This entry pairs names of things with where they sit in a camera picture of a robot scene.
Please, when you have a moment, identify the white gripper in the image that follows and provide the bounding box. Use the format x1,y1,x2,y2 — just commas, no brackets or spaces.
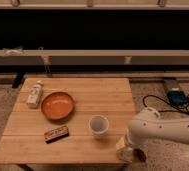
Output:
116,132,146,162

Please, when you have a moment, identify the white plastic bottle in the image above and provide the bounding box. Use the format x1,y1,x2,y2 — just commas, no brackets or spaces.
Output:
26,80,43,109

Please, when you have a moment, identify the orange bowl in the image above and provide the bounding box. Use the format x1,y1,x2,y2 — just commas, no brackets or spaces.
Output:
41,92,75,120

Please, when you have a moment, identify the blue power adapter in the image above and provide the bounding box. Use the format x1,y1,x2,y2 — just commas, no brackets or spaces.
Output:
167,91,188,106

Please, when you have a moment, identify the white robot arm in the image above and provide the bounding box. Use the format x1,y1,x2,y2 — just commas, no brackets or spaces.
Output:
116,107,189,163

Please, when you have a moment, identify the wooden table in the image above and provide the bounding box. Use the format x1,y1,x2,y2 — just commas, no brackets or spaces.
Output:
0,78,135,166

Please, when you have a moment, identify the snack bar package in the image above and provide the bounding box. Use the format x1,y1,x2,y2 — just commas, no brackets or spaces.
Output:
44,126,69,144

